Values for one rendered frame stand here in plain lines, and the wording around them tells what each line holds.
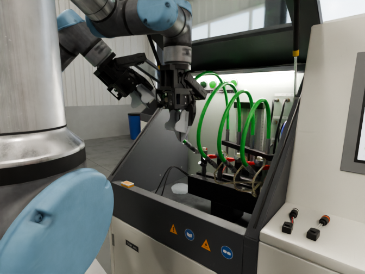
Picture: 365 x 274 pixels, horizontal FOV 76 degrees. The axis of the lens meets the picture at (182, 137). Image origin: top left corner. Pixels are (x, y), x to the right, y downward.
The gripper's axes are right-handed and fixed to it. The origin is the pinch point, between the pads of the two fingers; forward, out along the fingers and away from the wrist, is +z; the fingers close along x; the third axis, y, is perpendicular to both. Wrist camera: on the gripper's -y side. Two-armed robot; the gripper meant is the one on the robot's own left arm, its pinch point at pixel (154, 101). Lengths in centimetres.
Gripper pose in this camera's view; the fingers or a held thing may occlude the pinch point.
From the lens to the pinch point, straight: 81.4
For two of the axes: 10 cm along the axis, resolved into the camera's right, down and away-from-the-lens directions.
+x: 6.0, -0.8, -8.0
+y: -4.8, 7.6, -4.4
